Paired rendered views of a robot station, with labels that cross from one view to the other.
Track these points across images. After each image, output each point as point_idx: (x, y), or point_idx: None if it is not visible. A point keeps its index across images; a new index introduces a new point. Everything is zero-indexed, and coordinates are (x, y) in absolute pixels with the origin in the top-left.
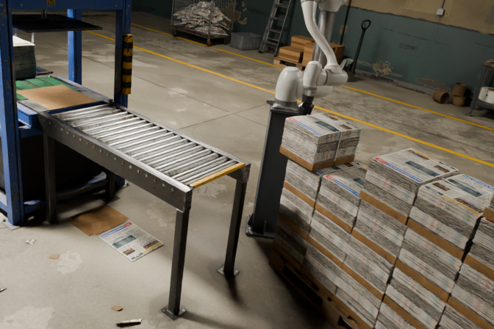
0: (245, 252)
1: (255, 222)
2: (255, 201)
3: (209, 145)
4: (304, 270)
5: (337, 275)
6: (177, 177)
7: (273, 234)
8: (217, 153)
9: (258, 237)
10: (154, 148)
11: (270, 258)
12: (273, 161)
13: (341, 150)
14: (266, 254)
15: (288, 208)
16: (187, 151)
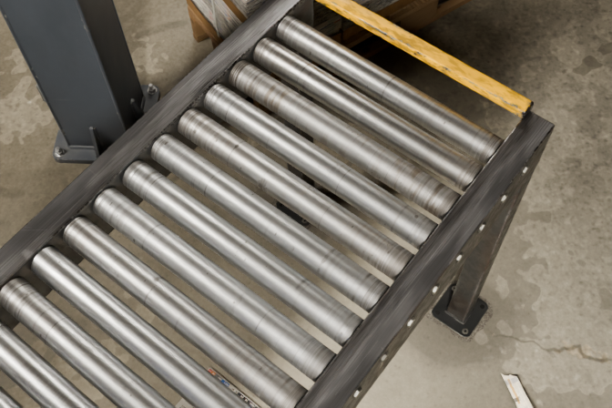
0: (223, 165)
1: (127, 127)
2: (76, 107)
3: (175, 87)
4: (352, 28)
5: None
6: (464, 158)
7: (146, 99)
8: (245, 64)
9: None
10: (260, 260)
11: (261, 107)
12: None
13: None
14: (223, 122)
15: None
16: (252, 151)
